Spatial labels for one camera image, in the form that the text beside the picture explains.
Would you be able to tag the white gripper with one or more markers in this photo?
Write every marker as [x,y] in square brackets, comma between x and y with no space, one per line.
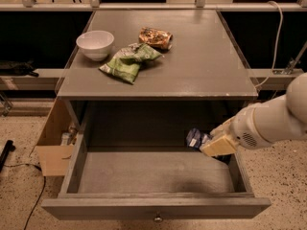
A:
[246,128]

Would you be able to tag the blue rxbar blueberry wrapper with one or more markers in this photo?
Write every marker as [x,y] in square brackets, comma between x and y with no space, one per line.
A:
[196,138]

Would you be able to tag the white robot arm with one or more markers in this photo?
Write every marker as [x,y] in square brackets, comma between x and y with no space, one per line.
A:
[289,113]

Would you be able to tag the metal drawer knob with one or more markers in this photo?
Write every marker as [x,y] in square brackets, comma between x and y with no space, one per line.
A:
[158,218]

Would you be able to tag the open grey top drawer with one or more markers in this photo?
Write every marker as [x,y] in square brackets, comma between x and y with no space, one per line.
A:
[112,175]

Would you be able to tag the grey wooden cabinet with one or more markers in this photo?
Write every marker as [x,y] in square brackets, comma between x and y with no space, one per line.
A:
[200,82]

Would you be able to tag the crushed orange drink can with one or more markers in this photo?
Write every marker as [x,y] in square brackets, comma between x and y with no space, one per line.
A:
[156,38]

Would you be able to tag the green chip bag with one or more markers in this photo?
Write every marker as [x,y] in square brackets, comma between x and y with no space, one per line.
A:
[127,62]

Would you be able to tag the white ceramic bowl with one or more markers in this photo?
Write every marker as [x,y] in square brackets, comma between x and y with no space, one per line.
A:
[95,45]

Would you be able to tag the brown cardboard box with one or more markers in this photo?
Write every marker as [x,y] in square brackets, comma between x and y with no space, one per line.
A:
[54,147]

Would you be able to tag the black floor stand foot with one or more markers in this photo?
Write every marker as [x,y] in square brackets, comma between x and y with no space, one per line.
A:
[9,146]

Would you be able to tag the black object on ledge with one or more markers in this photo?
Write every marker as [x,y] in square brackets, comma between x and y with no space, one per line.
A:
[17,68]

